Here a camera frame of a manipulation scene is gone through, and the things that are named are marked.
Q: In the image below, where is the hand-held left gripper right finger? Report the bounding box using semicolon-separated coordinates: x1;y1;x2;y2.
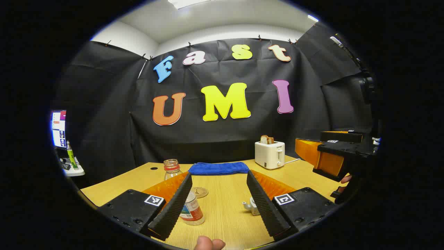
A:
247;169;338;241

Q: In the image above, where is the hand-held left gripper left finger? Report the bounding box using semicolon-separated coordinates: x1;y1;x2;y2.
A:
98;172;193;241

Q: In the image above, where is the white ceramic teacup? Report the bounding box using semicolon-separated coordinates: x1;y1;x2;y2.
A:
242;197;261;216

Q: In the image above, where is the clear plastic water bottle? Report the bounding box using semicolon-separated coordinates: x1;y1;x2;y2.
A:
163;159;205;226

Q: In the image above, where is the green bottle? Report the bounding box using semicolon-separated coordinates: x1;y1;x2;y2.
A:
66;140;79;170

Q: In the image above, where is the white toaster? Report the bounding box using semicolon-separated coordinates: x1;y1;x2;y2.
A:
255;141;285;170

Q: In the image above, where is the blue towel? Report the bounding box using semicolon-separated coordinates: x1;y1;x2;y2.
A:
188;162;250;175

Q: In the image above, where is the black backdrop cloth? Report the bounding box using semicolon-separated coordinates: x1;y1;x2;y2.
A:
55;22;375;186

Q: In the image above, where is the white side table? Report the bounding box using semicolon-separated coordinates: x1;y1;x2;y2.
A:
58;157;86;177

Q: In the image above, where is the computer monitor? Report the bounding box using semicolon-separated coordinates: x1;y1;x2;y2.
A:
51;110;67;149

